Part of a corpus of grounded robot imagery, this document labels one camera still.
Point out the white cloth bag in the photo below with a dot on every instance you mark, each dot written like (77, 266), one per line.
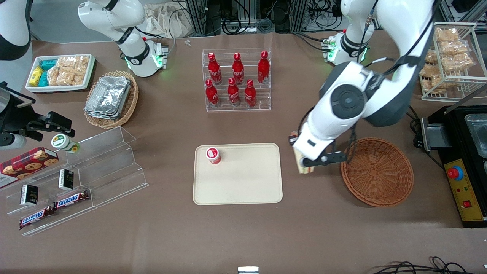
(167, 21)

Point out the yellow snack packet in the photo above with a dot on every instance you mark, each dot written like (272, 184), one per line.
(35, 76)

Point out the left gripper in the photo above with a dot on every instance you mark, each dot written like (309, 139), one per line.
(290, 139)

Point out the red cola bottle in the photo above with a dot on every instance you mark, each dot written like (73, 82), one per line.
(238, 72)
(212, 95)
(215, 72)
(263, 70)
(233, 93)
(250, 95)

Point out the yellow emergency stop box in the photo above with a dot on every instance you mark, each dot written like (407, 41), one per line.
(466, 201)

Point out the white edge marker block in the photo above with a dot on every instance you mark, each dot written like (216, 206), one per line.
(248, 270)

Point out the small black snack box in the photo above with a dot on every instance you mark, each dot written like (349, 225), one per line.
(66, 179)
(28, 195)

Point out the brown round wicker basket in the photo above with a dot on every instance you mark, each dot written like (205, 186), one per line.
(376, 171)

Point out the red cup with white lid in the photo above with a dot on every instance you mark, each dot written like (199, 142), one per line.
(213, 154)

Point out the Snickers bar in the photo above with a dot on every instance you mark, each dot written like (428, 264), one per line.
(36, 218)
(71, 200)

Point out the clear acrylic stepped shelf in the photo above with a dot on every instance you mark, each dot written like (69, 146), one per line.
(114, 167)

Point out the teal snack packet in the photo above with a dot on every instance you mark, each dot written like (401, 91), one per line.
(43, 79)
(48, 64)

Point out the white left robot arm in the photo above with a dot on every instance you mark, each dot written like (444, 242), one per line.
(403, 23)

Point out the white rectangular snack bin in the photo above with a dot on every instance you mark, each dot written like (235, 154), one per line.
(89, 78)

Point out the triangle sandwich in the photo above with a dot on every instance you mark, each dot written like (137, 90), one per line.
(301, 163)

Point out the rice cracker pack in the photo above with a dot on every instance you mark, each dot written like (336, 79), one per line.
(54, 76)
(65, 77)
(66, 62)
(432, 57)
(78, 77)
(447, 35)
(456, 62)
(432, 71)
(81, 62)
(454, 48)
(433, 84)

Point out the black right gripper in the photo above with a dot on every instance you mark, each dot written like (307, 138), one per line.
(16, 118)

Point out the metal steam pan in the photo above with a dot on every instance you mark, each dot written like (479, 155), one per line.
(477, 135)

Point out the aluminium frame post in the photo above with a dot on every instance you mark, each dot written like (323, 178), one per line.
(196, 17)
(298, 15)

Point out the light oval wicker basket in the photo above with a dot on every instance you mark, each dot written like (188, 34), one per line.
(129, 106)

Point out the green and white cup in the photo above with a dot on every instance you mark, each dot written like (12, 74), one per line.
(62, 142)

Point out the red cookie box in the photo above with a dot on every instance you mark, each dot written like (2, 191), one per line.
(26, 163)

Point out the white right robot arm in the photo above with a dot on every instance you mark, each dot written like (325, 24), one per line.
(114, 15)

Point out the beige plastic serving tray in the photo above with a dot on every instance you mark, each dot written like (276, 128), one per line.
(243, 179)

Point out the black appliance housing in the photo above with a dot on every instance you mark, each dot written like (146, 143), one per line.
(456, 133)

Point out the aluminium foil tray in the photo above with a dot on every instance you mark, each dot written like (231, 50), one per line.
(99, 115)
(110, 95)

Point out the clear acrylic bottle rack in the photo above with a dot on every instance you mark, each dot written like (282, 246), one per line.
(237, 108)

